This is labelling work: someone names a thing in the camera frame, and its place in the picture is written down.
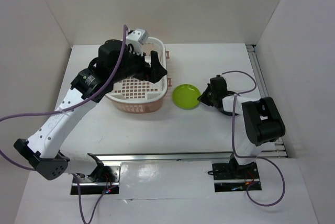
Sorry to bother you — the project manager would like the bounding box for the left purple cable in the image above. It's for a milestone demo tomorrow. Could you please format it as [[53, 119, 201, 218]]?
[[0, 24, 130, 224]]

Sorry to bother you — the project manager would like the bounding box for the aluminium side rail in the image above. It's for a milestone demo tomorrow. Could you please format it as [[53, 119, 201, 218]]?
[[245, 44, 287, 159]]

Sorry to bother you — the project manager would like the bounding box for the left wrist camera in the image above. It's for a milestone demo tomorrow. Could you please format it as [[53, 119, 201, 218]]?
[[126, 28, 149, 45]]

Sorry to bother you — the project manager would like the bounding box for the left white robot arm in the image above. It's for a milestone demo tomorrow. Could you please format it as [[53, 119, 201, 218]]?
[[14, 40, 167, 181]]

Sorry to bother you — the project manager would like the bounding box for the black plate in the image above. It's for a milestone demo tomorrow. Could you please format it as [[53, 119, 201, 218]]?
[[222, 92, 242, 116]]

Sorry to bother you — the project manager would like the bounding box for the lime green plate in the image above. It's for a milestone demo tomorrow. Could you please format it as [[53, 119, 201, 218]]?
[[172, 84, 200, 110]]

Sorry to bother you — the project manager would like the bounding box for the aluminium front rail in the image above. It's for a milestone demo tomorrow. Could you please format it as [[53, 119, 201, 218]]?
[[86, 152, 286, 166]]

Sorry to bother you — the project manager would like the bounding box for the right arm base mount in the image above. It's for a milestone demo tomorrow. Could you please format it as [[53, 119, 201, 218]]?
[[207, 162, 262, 193]]

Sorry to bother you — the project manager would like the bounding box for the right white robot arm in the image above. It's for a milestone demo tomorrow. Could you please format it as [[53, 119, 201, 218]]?
[[197, 75, 286, 178]]

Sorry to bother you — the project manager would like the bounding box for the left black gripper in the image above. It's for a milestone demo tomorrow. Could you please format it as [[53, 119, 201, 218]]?
[[111, 44, 167, 83]]

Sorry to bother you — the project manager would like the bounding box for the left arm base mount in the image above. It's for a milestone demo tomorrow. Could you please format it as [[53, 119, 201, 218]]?
[[70, 153, 121, 195]]

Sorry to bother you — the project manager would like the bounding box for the white pink dish rack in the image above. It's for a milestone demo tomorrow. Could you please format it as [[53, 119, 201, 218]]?
[[105, 37, 171, 114]]

